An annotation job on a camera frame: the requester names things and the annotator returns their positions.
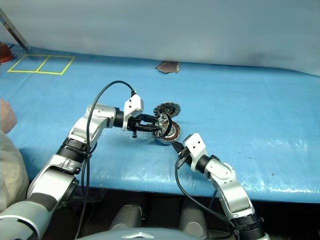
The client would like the slanted metal bar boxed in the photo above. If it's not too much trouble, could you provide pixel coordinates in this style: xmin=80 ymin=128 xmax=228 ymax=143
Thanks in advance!
xmin=0 ymin=7 xmax=32 ymax=51

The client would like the grey rounded robot leg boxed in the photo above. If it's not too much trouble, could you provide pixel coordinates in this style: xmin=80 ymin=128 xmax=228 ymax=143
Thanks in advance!
xmin=109 ymin=204 xmax=144 ymax=232
xmin=178 ymin=199 xmax=209 ymax=239

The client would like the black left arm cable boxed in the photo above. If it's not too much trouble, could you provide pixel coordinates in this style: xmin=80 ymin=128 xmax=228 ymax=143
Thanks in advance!
xmin=74 ymin=80 xmax=138 ymax=240

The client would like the blue plastic table cover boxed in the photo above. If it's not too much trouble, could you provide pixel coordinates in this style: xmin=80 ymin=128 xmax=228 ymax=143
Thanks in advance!
xmin=0 ymin=43 xmax=320 ymax=205

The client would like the grey robot torso with emblem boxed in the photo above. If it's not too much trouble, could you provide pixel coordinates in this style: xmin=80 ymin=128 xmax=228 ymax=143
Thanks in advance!
xmin=74 ymin=227 xmax=241 ymax=240

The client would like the red-brown object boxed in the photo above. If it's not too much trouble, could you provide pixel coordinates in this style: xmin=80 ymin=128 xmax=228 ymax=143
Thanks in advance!
xmin=0 ymin=43 xmax=13 ymax=65

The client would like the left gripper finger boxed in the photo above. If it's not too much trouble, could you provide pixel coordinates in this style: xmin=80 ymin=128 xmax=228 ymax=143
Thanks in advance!
xmin=138 ymin=125 xmax=162 ymax=133
xmin=139 ymin=113 xmax=161 ymax=124

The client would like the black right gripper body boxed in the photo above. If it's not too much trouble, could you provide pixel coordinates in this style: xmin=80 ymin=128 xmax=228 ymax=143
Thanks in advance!
xmin=177 ymin=147 xmax=193 ymax=167

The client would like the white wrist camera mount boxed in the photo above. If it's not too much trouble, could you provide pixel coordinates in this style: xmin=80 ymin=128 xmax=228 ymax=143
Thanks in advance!
xmin=123 ymin=93 xmax=145 ymax=131
xmin=182 ymin=132 xmax=209 ymax=171

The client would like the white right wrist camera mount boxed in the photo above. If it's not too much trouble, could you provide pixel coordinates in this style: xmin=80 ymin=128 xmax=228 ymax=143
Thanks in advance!
xmin=182 ymin=132 xmax=209 ymax=171

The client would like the motor stator with copper windings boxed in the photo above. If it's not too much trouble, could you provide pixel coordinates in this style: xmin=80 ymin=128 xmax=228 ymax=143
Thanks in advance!
xmin=155 ymin=120 xmax=182 ymax=147

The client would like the silver rotor disc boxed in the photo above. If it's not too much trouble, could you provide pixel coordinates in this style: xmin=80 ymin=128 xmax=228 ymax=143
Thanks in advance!
xmin=150 ymin=112 xmax=174 ymax=139

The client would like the yellow tape rectangle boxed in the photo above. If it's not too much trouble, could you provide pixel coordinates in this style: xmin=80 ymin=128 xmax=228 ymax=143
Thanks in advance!
xmin=7 ymin=54 xmax=76 ymax=76

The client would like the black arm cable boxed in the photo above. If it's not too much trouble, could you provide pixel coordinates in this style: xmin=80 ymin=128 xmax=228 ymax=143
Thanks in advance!
xmin=74 ymin=80 xmax=138 ymax=240
xmin=174 ymin=154 xmax=241 ymax=240

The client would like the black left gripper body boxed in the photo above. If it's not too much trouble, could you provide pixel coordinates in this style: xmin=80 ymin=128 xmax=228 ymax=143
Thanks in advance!
xmin=126 ymin=115 xmax=143 ymax=139

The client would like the silver finned motor end cap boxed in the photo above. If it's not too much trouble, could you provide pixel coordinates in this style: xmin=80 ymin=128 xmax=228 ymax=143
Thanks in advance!
xmin=153 ymin=100 xmax=182 ymax=119

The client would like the person's bare hand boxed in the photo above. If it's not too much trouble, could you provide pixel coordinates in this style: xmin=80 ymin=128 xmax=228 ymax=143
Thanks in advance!
xmin=0 ymin=98 xmax=18 ymax=134

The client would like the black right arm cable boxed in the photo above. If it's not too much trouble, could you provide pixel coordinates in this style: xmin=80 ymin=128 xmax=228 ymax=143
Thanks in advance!
xmin=174 ymin=154 xmax=241 ymax=240

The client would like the person's beige sleeve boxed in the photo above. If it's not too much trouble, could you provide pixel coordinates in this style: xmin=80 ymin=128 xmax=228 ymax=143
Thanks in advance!
xmin=0 ymin=130 xmax=30 ymax=214

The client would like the brown torn hole patch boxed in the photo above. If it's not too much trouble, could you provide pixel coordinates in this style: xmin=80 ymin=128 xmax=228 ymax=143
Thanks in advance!
xmin=154 ymin=60 xmax=181 ymax=75

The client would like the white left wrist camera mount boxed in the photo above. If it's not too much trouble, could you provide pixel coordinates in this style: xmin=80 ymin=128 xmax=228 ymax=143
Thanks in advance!
xmin=123 ymin=93 xmax=145 ymax=131

